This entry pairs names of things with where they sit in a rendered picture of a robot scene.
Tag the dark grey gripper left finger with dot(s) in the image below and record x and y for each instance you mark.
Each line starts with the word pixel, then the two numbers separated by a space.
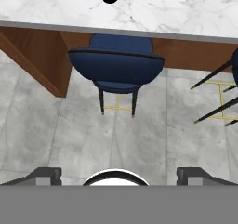
pixel 46 175

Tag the blue upholstered chair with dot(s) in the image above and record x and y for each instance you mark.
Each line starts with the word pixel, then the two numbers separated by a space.
pixel 116 67
pixel 220 88

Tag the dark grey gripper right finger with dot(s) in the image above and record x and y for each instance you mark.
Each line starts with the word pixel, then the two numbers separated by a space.
pixel 191 175

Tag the white round disc black rim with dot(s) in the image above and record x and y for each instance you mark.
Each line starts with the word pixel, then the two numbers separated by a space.
pixel 115 178

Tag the wooden dining counter base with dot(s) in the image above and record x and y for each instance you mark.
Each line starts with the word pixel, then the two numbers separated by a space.
pixel 46 54

